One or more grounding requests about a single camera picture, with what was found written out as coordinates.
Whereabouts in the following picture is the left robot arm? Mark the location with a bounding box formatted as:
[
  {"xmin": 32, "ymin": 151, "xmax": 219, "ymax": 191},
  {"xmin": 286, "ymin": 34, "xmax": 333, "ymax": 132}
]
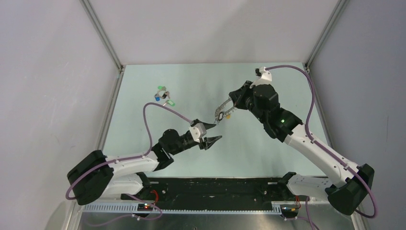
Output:
[{"xmin": 67, "ymin": 119, "xmax": 221, "ymax": 206}]

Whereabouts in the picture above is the key with black tag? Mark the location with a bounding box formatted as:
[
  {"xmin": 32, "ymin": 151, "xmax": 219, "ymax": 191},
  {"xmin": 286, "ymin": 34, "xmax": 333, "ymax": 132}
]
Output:
[{"xmin": 217, "ymin": 114, "xmax": 223, "ymax": 122}]

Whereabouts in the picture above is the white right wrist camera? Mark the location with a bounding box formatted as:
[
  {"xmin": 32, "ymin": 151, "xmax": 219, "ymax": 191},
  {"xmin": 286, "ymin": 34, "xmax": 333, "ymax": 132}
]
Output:
[{"xmin": 250, "ymin": 67, "xmax": 272, "ymax": 89}]

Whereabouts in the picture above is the white slotted cable duct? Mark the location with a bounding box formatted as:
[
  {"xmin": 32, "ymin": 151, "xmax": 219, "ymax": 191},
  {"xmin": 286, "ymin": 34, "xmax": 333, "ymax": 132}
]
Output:
[{"xmin": 82, "ymin": 202, "xmax": 282, "ymax": 215}]

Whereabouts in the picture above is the right controller board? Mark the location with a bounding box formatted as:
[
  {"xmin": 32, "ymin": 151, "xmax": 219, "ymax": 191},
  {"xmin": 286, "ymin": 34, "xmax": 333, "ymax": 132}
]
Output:
[{"xmin": 281, "ymin": 207, "xmax": 300, "ymax": 212}]

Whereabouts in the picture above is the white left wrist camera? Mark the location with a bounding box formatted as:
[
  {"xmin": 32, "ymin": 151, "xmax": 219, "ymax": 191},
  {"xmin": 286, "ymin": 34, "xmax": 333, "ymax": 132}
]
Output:
[{"xmin": 189, "ymin": 123, "xmax": 207, "ymax": 143}]

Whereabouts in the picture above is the aluminium frame post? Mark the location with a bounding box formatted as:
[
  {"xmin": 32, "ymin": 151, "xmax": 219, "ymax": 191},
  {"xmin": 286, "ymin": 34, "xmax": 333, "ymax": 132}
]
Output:
[
  {"xmin": 79, "ymin": 0, "xmax": 124, "ymax": 73},
  {"xmin": 304, "ymin": 0, "xmax": 350, "ymax": 72}
]

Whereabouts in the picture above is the right aluminium frame post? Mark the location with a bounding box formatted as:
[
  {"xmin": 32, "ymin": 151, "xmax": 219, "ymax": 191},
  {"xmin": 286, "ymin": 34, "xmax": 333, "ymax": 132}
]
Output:
[{"xmin": 304, "ymin": 0, "xmax": 350, "ymax": 72}]

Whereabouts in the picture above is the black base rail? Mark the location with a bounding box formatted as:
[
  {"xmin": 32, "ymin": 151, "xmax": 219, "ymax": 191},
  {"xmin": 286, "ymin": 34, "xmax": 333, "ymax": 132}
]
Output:
[{"xmin": 134, "ymin": 177, "xmax": 297, "ymax": 210}]

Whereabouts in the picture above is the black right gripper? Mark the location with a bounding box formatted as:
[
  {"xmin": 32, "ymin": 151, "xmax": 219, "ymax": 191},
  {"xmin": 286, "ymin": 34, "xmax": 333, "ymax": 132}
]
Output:
[{"xmin": 229, "ymin": 81, "xmax": 266, "ymax": 124}]

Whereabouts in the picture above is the blue tag key loose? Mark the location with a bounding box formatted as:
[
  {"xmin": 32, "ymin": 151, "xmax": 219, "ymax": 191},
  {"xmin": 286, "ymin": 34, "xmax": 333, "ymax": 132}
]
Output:
[{"xmin": 154, "ymin": 92, "xmax": 162, "ymax": 101}]

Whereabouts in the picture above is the controller board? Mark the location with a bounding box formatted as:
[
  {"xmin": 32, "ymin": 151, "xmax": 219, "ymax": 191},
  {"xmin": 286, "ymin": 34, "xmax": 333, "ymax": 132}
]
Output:
[
  {"xmin": 281, "ymin": 207, "xmax": 300, "ymax": 212},
  {"xmin": 137, "ymin": 203, "xmax": 154, "ymax": 212}
]

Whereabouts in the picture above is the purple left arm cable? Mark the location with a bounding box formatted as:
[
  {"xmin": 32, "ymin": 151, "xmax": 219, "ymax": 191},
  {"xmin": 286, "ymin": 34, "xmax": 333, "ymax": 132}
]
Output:
[{"xmin": 65, "ymin": 102, "xmax": 194, "ymax": 228}]

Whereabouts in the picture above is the left aluminium frame post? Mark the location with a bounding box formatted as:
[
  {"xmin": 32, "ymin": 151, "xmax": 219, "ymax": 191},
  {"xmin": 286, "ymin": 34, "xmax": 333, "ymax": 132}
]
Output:
[{"xmin": 79, "ymin": 0, "xmax": 124, "ymax": 73}]

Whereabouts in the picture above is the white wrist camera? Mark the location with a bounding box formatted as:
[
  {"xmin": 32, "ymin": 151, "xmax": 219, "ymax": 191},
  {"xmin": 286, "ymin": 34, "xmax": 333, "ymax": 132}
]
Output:
[
  {"xmin": 250, "ymin": 67, "xmax": 272, "ymax": 89},
  {"xmin": 189, "ymin": 123, "xmax": 207, "ymax": 143}
]

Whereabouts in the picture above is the black tag key loose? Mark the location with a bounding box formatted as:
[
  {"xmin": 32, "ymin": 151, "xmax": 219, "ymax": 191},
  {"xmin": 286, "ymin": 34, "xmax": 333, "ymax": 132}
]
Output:
[{"xmin": 162, "ymin": 91, "xmax": 170, "ymax": 99}]

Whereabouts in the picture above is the left controller board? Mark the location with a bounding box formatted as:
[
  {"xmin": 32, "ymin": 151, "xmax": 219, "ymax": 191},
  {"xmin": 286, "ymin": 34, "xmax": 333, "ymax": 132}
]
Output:
[{"xmin": 137, "ymin": 203, "xmax": 154, "ymax": 212}]

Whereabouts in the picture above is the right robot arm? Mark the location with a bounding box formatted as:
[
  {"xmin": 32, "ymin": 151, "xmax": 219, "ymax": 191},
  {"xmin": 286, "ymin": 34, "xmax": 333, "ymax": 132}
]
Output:
[{"xmin": 229, "ymin": 81, "xmax": 374, "ymax": 216}]

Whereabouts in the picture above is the large metal key ring disc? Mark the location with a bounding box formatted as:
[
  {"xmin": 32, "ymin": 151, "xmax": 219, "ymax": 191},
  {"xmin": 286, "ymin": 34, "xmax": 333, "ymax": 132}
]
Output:
[{"xmin": 214, "ymin": 97, "xmax": 236, "ymax": 124}]

